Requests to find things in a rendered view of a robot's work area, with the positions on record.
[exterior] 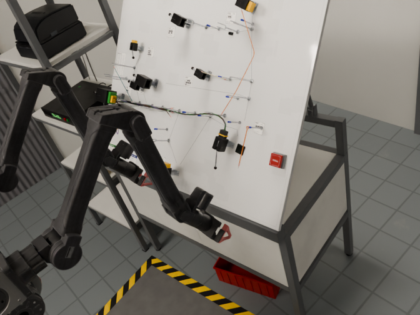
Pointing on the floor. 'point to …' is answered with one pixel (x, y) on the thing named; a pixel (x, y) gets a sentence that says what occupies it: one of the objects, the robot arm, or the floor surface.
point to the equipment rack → (119, 204)
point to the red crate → (244, 279)
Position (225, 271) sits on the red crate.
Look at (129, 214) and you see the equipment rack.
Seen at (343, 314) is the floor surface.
